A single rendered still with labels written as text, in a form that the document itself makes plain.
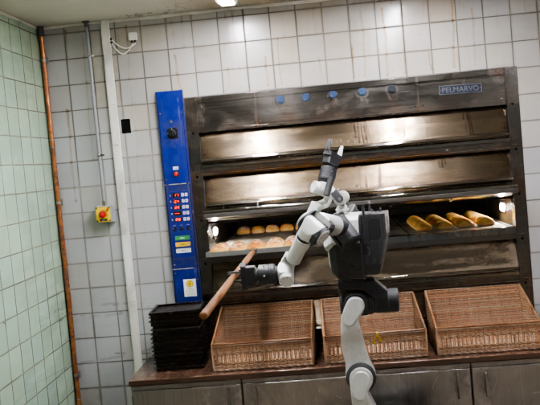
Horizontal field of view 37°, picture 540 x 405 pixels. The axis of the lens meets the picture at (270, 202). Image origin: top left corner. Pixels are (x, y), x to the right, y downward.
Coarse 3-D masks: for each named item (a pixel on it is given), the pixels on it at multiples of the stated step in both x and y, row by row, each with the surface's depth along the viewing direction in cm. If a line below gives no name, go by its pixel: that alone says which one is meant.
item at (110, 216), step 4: (96, 208) 475; (100, 208) 475; (104, 208) 474; (108, 208) 474; (112, 208) 479; (96, 212) 475; (108, 212) 474; (112, 212) 478; (96, 216) 475; (108, 216) 475; (112, 216) 477; (96, 220) 475; (100, 220) 475; (104, 220) 475; (108, 220) 475; (112, 220) 476
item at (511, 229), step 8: (432, 232) 475; (440, 232) 471; (448, 232) 469; (456, 232) 469; (464, 232) 469; (472, 232) 468; (480, 232) 468; (488, 232) 468; (496, 232) 468; (504, 232) 467; (512, 232) 467; (392, 240) 472; (400, 240) 471; (408, 240) 471; (416, 240) 471; (424, 240) 471; (312, 248) 475; (320, 248) 475; (224, 256) 479
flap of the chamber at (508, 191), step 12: (468, 192) 453; (480, 192) 452; (492, 192) 452; (504, 192) 451; (516, 192) 453; (336, 204) 458; (348, 204) 457; (360, 204) 457; (372, 204) 458; (384, 204) 463; (396, 204) 469; (408, 204) 474; (204, 216) 463; (216, 216) 463; (228, 216) 463; (240, 216) 469; (252, 216) 474; (264, 216) 480
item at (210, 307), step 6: (252, 252) 430; (246, 258) 405; (234, 276) 347; (228, 282) 331; (222, 288) 315; (228, 288) 325; (216, 294) 302; (222, 294) 307; (216, 300) 293; (210, 306) 280; (204, 312) 270; (210, 312) 275; (204, 318) 270
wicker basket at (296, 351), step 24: (240, 312) 476; (264, 312) 475; (312, 312) 457; (216, 336) 450; (240, 336) 473; (264, 336) 472; (288, 336) 470; (312, 336) 430; (216, 360) 433; (240, 360) 450; (264, 360) 430; (288, 360) 430; (312, 360) 428
